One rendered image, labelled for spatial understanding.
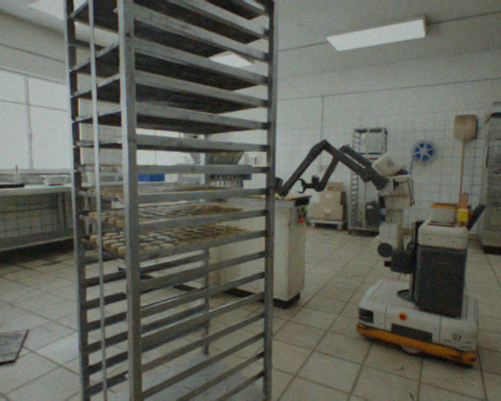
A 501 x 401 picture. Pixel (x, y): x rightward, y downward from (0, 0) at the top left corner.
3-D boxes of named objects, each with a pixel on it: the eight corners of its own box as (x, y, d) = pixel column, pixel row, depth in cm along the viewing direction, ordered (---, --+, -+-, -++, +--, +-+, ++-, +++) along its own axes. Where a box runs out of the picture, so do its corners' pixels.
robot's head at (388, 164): (407, 167, 238) (393, 151, 242) (402, 167, 221) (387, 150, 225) (391, 180, 245) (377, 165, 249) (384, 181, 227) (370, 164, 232)
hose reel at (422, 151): (433, 204, 580) (437, 139, 569) (432, 205, 566) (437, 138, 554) (407, 202, 601) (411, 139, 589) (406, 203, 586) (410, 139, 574)
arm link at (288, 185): (319, 149, 232) (322, 153, 242) (312, 144, 234) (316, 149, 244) (280, 197, 237) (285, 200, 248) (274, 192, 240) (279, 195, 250)
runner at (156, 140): (265, 152, 143) (265, 144, 143) (270, 152, 141) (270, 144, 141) (118, 143, 98) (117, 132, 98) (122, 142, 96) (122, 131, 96)
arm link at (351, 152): (339, 141, 270) (346, 139, 276) (331, 155, 278) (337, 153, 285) (386, 175, 252) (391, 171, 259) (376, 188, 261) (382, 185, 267)
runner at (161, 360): (263, 313, 151) (263, 307, 151) (268, 316, 149) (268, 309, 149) (124, 376, 106) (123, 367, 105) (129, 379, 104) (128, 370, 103)
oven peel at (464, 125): (445, 240, 549) (454, 114, 550) (445, 240, 553) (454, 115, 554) (467, 242, 534) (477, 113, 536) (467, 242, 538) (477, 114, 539)
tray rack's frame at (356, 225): (354, 227, 637) (358, 131, 618) (382, 230, 614) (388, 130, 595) (347, 233, 580) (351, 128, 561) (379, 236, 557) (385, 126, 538)
